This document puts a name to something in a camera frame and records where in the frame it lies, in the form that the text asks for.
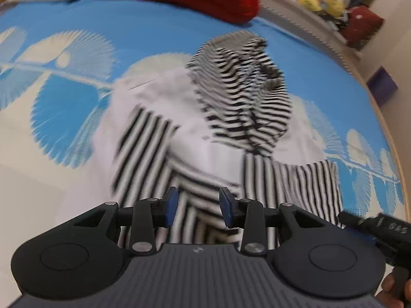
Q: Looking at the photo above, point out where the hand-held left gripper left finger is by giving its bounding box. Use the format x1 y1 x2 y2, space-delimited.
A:
74 187 178 255

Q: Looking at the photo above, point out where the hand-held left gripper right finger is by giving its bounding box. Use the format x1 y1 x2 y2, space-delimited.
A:
219 187 325 256

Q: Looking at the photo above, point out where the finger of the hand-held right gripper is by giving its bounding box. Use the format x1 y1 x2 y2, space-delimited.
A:
339 211 376 235

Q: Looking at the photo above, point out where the person's right hand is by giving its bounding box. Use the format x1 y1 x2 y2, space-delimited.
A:
376 272 406 308

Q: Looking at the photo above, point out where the dark red bag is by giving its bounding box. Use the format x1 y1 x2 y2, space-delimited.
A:
340 5 385 49

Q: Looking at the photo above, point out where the white black striped small garment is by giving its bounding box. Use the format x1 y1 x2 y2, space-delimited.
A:
90 30 344 251

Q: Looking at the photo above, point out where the blue white printed blanket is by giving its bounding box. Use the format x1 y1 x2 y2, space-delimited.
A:
0 0 406 299

